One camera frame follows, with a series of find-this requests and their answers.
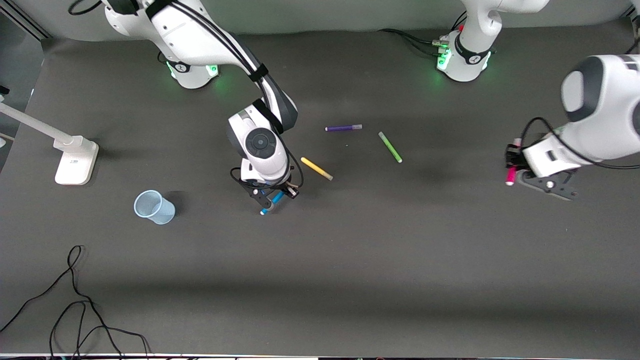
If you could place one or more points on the pink marker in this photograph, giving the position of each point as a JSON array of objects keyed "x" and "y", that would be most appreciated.
[{"x": 510, "y": 176}]

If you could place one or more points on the purple marker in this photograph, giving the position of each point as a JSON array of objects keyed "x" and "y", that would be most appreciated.
[{"x": 342, "y": 128}]

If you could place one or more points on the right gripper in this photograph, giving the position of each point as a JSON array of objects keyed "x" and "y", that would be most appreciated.
[{"x": 290, "y": 190}]

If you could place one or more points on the blue mesh cup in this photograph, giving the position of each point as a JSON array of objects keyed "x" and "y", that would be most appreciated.
[{"x": 160, "y": 212}]

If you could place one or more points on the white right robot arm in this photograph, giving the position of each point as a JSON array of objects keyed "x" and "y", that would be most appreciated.
[{"x": 200, "y": 40}]

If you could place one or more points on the yellow marker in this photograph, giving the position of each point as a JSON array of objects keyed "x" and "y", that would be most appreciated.
[{"x": 316, "y": 168}]

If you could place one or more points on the white stand with flat base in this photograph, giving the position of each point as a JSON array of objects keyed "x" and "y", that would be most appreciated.
[{"x": 75, "y": 170}]

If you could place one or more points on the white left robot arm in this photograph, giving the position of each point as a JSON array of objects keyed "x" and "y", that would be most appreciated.
[{"x": 610, "y": 110}]

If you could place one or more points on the blue marker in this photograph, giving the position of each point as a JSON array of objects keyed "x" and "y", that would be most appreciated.
[{"x": 276, "y": 199}]

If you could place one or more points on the green marker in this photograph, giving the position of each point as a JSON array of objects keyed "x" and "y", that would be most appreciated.
[{"x": 390, "y": 147}]

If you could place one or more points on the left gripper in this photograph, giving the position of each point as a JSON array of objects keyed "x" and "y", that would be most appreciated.
[{"x": 511, "y": 156}]

